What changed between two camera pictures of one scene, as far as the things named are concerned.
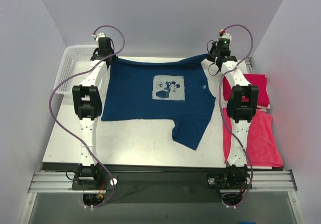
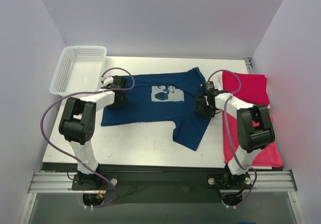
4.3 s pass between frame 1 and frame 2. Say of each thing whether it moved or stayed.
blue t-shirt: moved
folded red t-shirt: stayed
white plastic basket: stayed
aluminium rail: stayed
